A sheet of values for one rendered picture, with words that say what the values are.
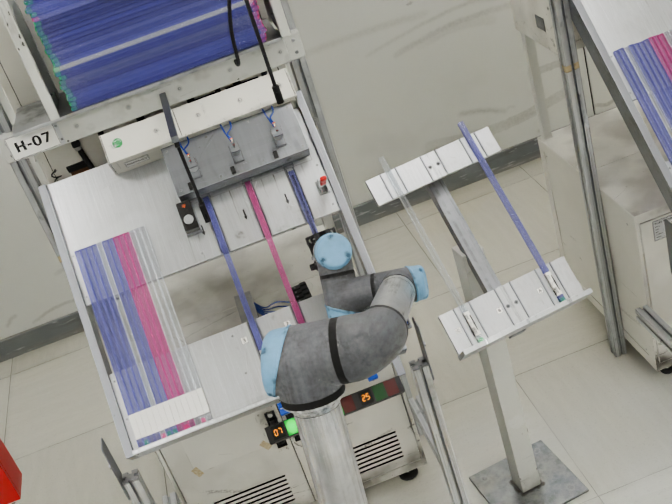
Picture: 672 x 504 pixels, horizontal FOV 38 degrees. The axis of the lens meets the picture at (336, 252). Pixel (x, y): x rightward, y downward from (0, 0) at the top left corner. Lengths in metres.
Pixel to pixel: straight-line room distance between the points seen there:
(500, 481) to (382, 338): 1.37
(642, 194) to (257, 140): 1.13
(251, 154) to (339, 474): 0.95
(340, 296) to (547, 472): 1.13
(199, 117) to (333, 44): 1.70
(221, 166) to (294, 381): 0.88
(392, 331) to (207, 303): 1.37
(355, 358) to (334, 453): 0.19
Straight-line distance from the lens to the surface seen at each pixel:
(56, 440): 3.85
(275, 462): 2.83
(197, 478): 2.82
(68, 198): 2.52
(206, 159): 2.42
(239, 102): 2.44
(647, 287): 2.95
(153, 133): 2.44
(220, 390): 2.34
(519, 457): 2.81
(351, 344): 1.62
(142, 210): 2.47
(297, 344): 1.65
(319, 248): 2.01
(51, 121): 2.44
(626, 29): 2.70
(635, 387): 3.18
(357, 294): 2.02
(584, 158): 2.90
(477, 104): 4.35
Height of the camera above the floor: 2.09
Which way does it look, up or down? 30 degrees down
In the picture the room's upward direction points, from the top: 19 degrees counter-clockwise
